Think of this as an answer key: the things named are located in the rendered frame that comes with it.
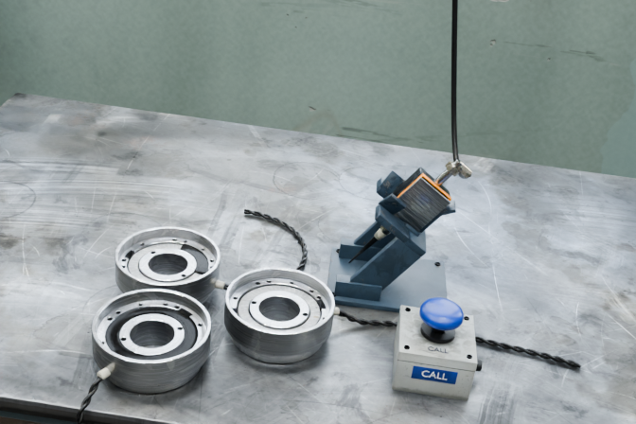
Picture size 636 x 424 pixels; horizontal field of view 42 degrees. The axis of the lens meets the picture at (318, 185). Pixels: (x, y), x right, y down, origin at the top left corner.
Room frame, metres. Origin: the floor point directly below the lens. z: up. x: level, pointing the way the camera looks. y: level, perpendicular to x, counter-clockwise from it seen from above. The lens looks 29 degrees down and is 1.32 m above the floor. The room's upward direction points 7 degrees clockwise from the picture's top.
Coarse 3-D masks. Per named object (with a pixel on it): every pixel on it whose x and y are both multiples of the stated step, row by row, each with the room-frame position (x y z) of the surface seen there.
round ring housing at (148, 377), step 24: (120, 312) 0.61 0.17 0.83; (192, 312) 0.63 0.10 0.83; (96, 336) 0.56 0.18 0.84; (120, 336) 0.58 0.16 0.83; (144, 336) 0.61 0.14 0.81; (168, 336) 0.61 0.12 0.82; (96, 360) 0.56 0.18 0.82; (120, 360) 0.54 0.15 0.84; (168, 360) 0.54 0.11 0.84; (192, 360) 0.56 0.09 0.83; (120, 384) 0.55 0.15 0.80; (144, 384) 0.54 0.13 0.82; (168, 384) 0.55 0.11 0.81
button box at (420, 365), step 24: (408, 312) 0.64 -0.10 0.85; (408, 336) 0.61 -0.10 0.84; (432, 336) 0.61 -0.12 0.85; (456, 336) 0.62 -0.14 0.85; (408, 360) 0.58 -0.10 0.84; (432, 360) 0.58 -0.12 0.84; (456, 360) 0.58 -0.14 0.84; (480, 360) 0.62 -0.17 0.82; (408, 384) 0.58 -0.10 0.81; (432, 384) 0.58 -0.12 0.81; (456, 384) 0.58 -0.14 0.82
